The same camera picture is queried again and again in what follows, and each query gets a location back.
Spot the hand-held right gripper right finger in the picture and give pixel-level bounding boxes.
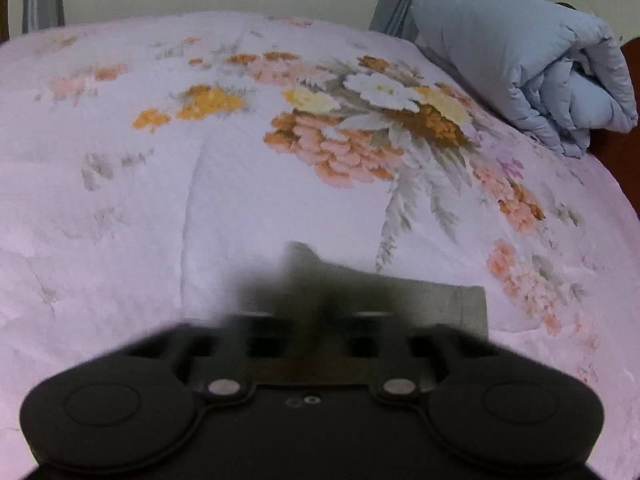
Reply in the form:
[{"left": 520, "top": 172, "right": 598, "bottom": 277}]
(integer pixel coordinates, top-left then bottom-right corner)
[{"left": 320, "top": 280, "right": 493, "bottom": 398}]

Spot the grey towel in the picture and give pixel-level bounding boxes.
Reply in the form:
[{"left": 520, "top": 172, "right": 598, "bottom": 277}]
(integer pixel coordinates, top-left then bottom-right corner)
[{"left": 284, "top": 241, "right": 489, "bottom": 387}]

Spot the pink floral bedsheet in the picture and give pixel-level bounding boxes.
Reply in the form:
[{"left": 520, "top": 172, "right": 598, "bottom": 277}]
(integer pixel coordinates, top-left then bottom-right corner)
[{"left": 0, "top": 12, "right": 640, "bottom": 480}]

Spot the red-brown headboard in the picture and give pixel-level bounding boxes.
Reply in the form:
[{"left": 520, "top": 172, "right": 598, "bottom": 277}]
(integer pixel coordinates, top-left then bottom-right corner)
[{"left": 589, "top": 35, "right": 640, "bottom": 213}]

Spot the folded light blue quilt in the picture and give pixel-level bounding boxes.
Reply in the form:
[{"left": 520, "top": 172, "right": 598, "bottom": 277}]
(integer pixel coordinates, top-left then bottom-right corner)
[{"left": 411, "top": 0, "right": 640, "bottom": 159}]

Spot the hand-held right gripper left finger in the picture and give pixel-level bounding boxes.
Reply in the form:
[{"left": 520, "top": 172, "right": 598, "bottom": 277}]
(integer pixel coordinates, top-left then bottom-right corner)
[{"left": 125, "top": 260, "right": 313, "bottom": 400}]

